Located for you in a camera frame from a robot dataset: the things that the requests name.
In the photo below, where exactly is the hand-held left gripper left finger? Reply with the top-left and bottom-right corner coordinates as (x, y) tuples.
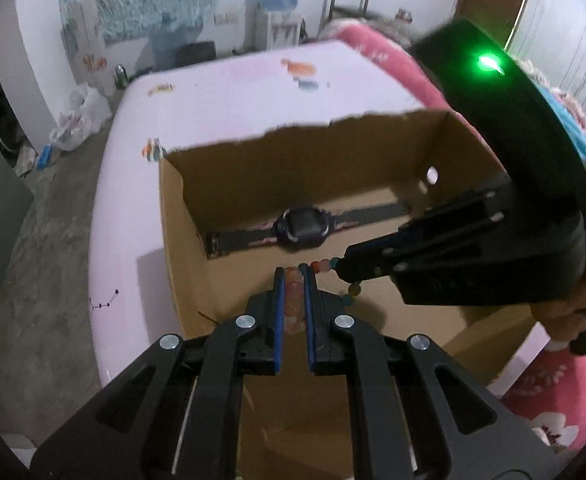
(30, 267), (286, 480)

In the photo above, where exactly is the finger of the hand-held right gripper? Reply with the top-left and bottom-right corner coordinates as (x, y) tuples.
(398, 187), (510, 250)
(335, 220), (512, 282)

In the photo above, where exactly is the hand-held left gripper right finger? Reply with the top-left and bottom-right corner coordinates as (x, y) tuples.
(300, 264), (561, 480)

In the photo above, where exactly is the multicoloured bead bracelet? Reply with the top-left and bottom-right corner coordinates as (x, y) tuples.
(283, 259), (365, 333)

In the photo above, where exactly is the brown cardboard box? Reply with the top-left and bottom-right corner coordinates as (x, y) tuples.
(158, 109), (548, 480)

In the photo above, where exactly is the person's right hand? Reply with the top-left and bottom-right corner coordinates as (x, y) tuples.
(530, 240), (586, 348)

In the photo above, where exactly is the blue printed blanket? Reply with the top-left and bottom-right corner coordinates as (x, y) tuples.
(538, 85), (586, 171)

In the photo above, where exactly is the black wrist watch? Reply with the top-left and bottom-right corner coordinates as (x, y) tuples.
(205, 204), (411, 261)

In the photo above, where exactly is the pink floral blanket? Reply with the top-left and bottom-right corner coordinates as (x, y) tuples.
(330, 22), (586, 463)

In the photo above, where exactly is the white water dispenser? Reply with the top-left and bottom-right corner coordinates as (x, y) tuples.
(255, 9), (302, 52)

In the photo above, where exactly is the black bin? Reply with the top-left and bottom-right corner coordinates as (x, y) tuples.
(180, 40), (219, 67)

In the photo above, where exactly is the white plastic bag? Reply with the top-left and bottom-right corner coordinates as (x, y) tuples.
(48, 84), (113, 152)

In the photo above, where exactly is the blue water jug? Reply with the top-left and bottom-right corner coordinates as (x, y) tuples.
(150, 27), (189, 68)

